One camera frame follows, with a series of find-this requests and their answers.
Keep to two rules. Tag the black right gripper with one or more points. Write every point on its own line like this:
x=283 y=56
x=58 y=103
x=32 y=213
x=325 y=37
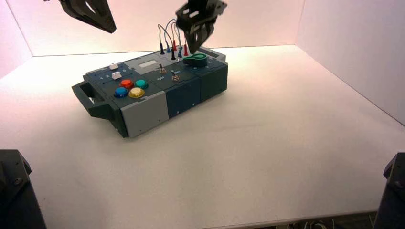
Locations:
x=205 y=9

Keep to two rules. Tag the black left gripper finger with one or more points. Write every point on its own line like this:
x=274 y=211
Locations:
x=102 y=11
x=91 y=20

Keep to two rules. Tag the green pointer knob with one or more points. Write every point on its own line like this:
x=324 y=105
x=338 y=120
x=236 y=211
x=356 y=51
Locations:
x=196 y=60

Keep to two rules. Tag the white slider cap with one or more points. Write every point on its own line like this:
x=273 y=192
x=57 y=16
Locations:
x=113 y=66
x=116 y=75

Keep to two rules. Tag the red round push button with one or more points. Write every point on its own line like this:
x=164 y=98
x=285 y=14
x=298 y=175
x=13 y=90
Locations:
x=127 y=83

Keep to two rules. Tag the teal round push button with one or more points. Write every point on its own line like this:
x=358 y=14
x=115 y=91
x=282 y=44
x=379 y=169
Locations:
x=141 y=83

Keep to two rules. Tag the blue round push button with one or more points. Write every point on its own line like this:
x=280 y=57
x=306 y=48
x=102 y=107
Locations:
x=121 y=92

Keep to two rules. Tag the yellow round push button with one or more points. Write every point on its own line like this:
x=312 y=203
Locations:
x=136 y=92

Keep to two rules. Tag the navy and grey control box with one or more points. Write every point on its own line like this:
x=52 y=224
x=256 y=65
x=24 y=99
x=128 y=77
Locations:
x=145 y=113

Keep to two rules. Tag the metal toggle switch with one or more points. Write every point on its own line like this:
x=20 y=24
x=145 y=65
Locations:
x=175 y=75
x=162 y=68

